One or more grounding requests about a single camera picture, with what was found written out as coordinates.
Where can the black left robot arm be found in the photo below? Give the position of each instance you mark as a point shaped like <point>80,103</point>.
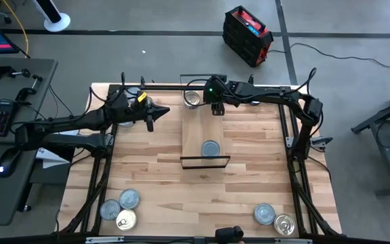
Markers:
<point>80,122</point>

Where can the grey metal clamp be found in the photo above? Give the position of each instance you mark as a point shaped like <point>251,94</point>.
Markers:
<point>321,141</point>

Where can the red black portable toolbox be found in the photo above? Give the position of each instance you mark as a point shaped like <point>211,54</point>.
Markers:
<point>247,35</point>

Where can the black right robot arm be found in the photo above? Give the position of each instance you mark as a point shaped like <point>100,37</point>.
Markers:
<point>266,95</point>

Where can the black table-level camera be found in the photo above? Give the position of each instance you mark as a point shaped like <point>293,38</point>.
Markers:
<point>229,234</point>

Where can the red blue label tin can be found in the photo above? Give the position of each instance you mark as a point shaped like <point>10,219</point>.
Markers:
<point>129,198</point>
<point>192,98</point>
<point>110,209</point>
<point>126,220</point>
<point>284,224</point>

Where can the black computer mouse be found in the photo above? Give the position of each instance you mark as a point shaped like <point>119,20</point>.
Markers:
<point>8,162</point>

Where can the wooden shelf black metal frame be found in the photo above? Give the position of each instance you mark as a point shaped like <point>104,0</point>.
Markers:
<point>201,128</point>

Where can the grey metal side table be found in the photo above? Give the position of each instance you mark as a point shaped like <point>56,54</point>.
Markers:
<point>388,159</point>

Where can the white green label tin can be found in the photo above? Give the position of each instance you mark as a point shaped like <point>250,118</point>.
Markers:
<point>132,91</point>

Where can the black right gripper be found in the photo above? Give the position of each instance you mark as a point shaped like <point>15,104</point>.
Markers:
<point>217,107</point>

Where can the silver mounting bracket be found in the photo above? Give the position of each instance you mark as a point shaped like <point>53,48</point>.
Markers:
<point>289,141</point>

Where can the white pedestal stand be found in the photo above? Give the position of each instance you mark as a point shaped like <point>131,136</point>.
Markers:
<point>54,18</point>

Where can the black desk clamp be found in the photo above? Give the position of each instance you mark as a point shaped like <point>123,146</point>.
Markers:
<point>27,91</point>
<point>9,72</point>

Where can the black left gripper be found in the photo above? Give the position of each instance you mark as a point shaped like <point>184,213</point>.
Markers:
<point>137,110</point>

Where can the grey lid tin can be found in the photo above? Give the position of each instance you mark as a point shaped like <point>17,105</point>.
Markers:
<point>264,213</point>

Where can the yellow banana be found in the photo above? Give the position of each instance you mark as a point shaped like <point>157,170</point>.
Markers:
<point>141,97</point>

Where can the silver frame plate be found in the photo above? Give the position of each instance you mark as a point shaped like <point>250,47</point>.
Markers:
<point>293,241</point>
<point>104,240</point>

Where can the pale blue label tin can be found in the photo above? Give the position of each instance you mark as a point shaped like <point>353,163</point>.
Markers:
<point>126,124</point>

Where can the white paper sheet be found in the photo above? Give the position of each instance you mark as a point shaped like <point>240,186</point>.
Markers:
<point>53,159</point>

